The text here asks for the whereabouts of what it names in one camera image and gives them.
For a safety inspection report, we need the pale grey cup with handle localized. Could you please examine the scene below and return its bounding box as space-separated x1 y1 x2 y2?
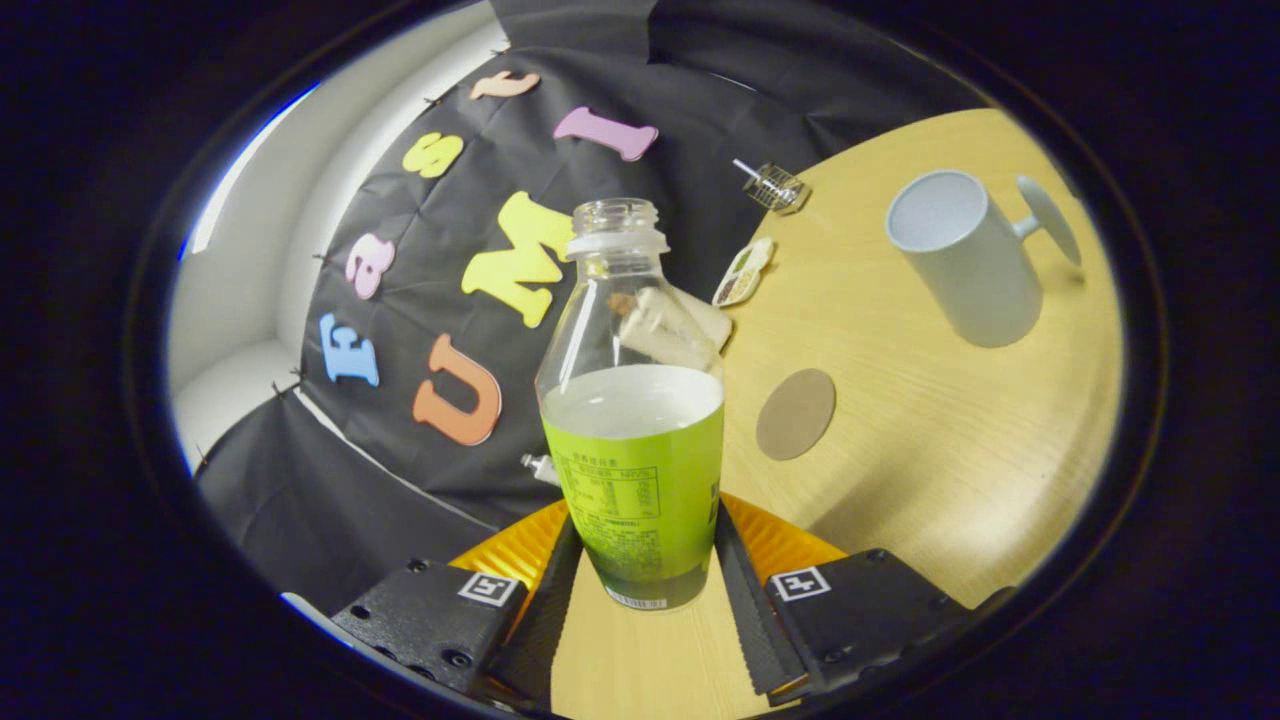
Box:
885 170 1083 349

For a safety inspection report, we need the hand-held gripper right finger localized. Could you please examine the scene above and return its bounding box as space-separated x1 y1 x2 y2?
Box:
712 492 1016 706

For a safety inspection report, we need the wooden table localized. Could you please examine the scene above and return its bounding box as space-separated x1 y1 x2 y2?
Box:
550 108 1126 720

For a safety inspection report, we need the white divided dish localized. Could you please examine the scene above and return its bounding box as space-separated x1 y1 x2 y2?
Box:
712 236 776 309

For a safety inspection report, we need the wire mesh holder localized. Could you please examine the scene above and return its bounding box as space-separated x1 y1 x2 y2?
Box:
745 163 811 216

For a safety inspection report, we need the clear juice bottle green label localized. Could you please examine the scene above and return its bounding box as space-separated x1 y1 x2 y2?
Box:
535 198 726 612

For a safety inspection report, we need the round brown coaster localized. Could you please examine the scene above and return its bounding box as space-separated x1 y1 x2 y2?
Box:
755 368 838 462

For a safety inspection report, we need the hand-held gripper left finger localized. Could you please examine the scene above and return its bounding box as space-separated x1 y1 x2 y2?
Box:
330 500 584 713

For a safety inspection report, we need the white toaster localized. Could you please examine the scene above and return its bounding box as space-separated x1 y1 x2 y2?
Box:
620 286 734 355

